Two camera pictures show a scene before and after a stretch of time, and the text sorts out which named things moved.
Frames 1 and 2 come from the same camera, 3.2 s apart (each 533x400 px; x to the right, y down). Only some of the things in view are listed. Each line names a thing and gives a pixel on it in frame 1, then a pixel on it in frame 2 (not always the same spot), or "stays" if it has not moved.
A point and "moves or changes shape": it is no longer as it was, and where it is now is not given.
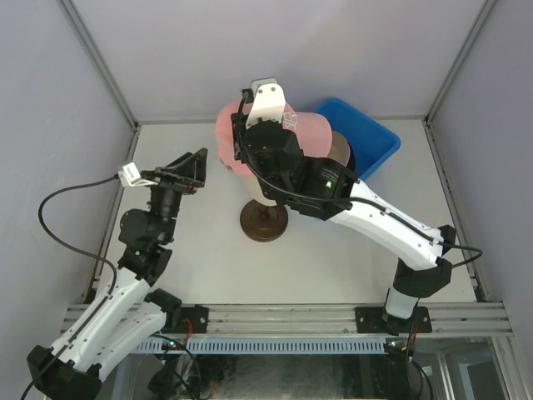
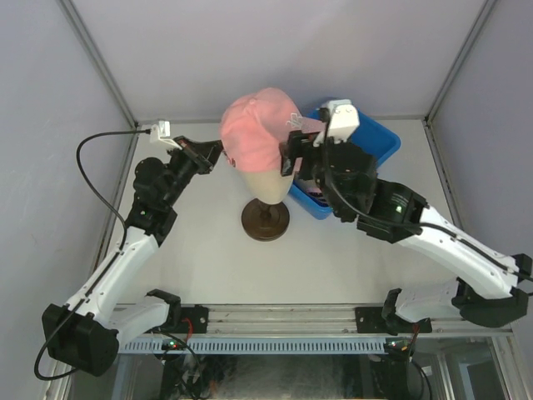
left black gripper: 185,177 to 202,156
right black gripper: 240,123 to 301,145
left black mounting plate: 198,316 stays
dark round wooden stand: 262,222 stays
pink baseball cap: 314,134 moves or changes shape
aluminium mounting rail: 447,318 stays
